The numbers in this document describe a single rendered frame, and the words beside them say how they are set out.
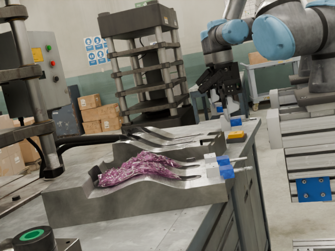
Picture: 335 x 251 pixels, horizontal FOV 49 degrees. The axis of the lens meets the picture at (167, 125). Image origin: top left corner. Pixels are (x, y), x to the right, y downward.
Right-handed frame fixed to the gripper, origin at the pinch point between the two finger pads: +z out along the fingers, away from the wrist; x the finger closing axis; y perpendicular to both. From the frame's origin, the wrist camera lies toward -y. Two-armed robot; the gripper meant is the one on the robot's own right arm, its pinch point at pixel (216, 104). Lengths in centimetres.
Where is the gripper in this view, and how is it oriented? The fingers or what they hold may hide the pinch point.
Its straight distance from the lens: 178.7
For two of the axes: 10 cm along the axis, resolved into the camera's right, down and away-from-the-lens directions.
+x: 7.4, -2.5, 6.3
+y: 6.5, 0.0, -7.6
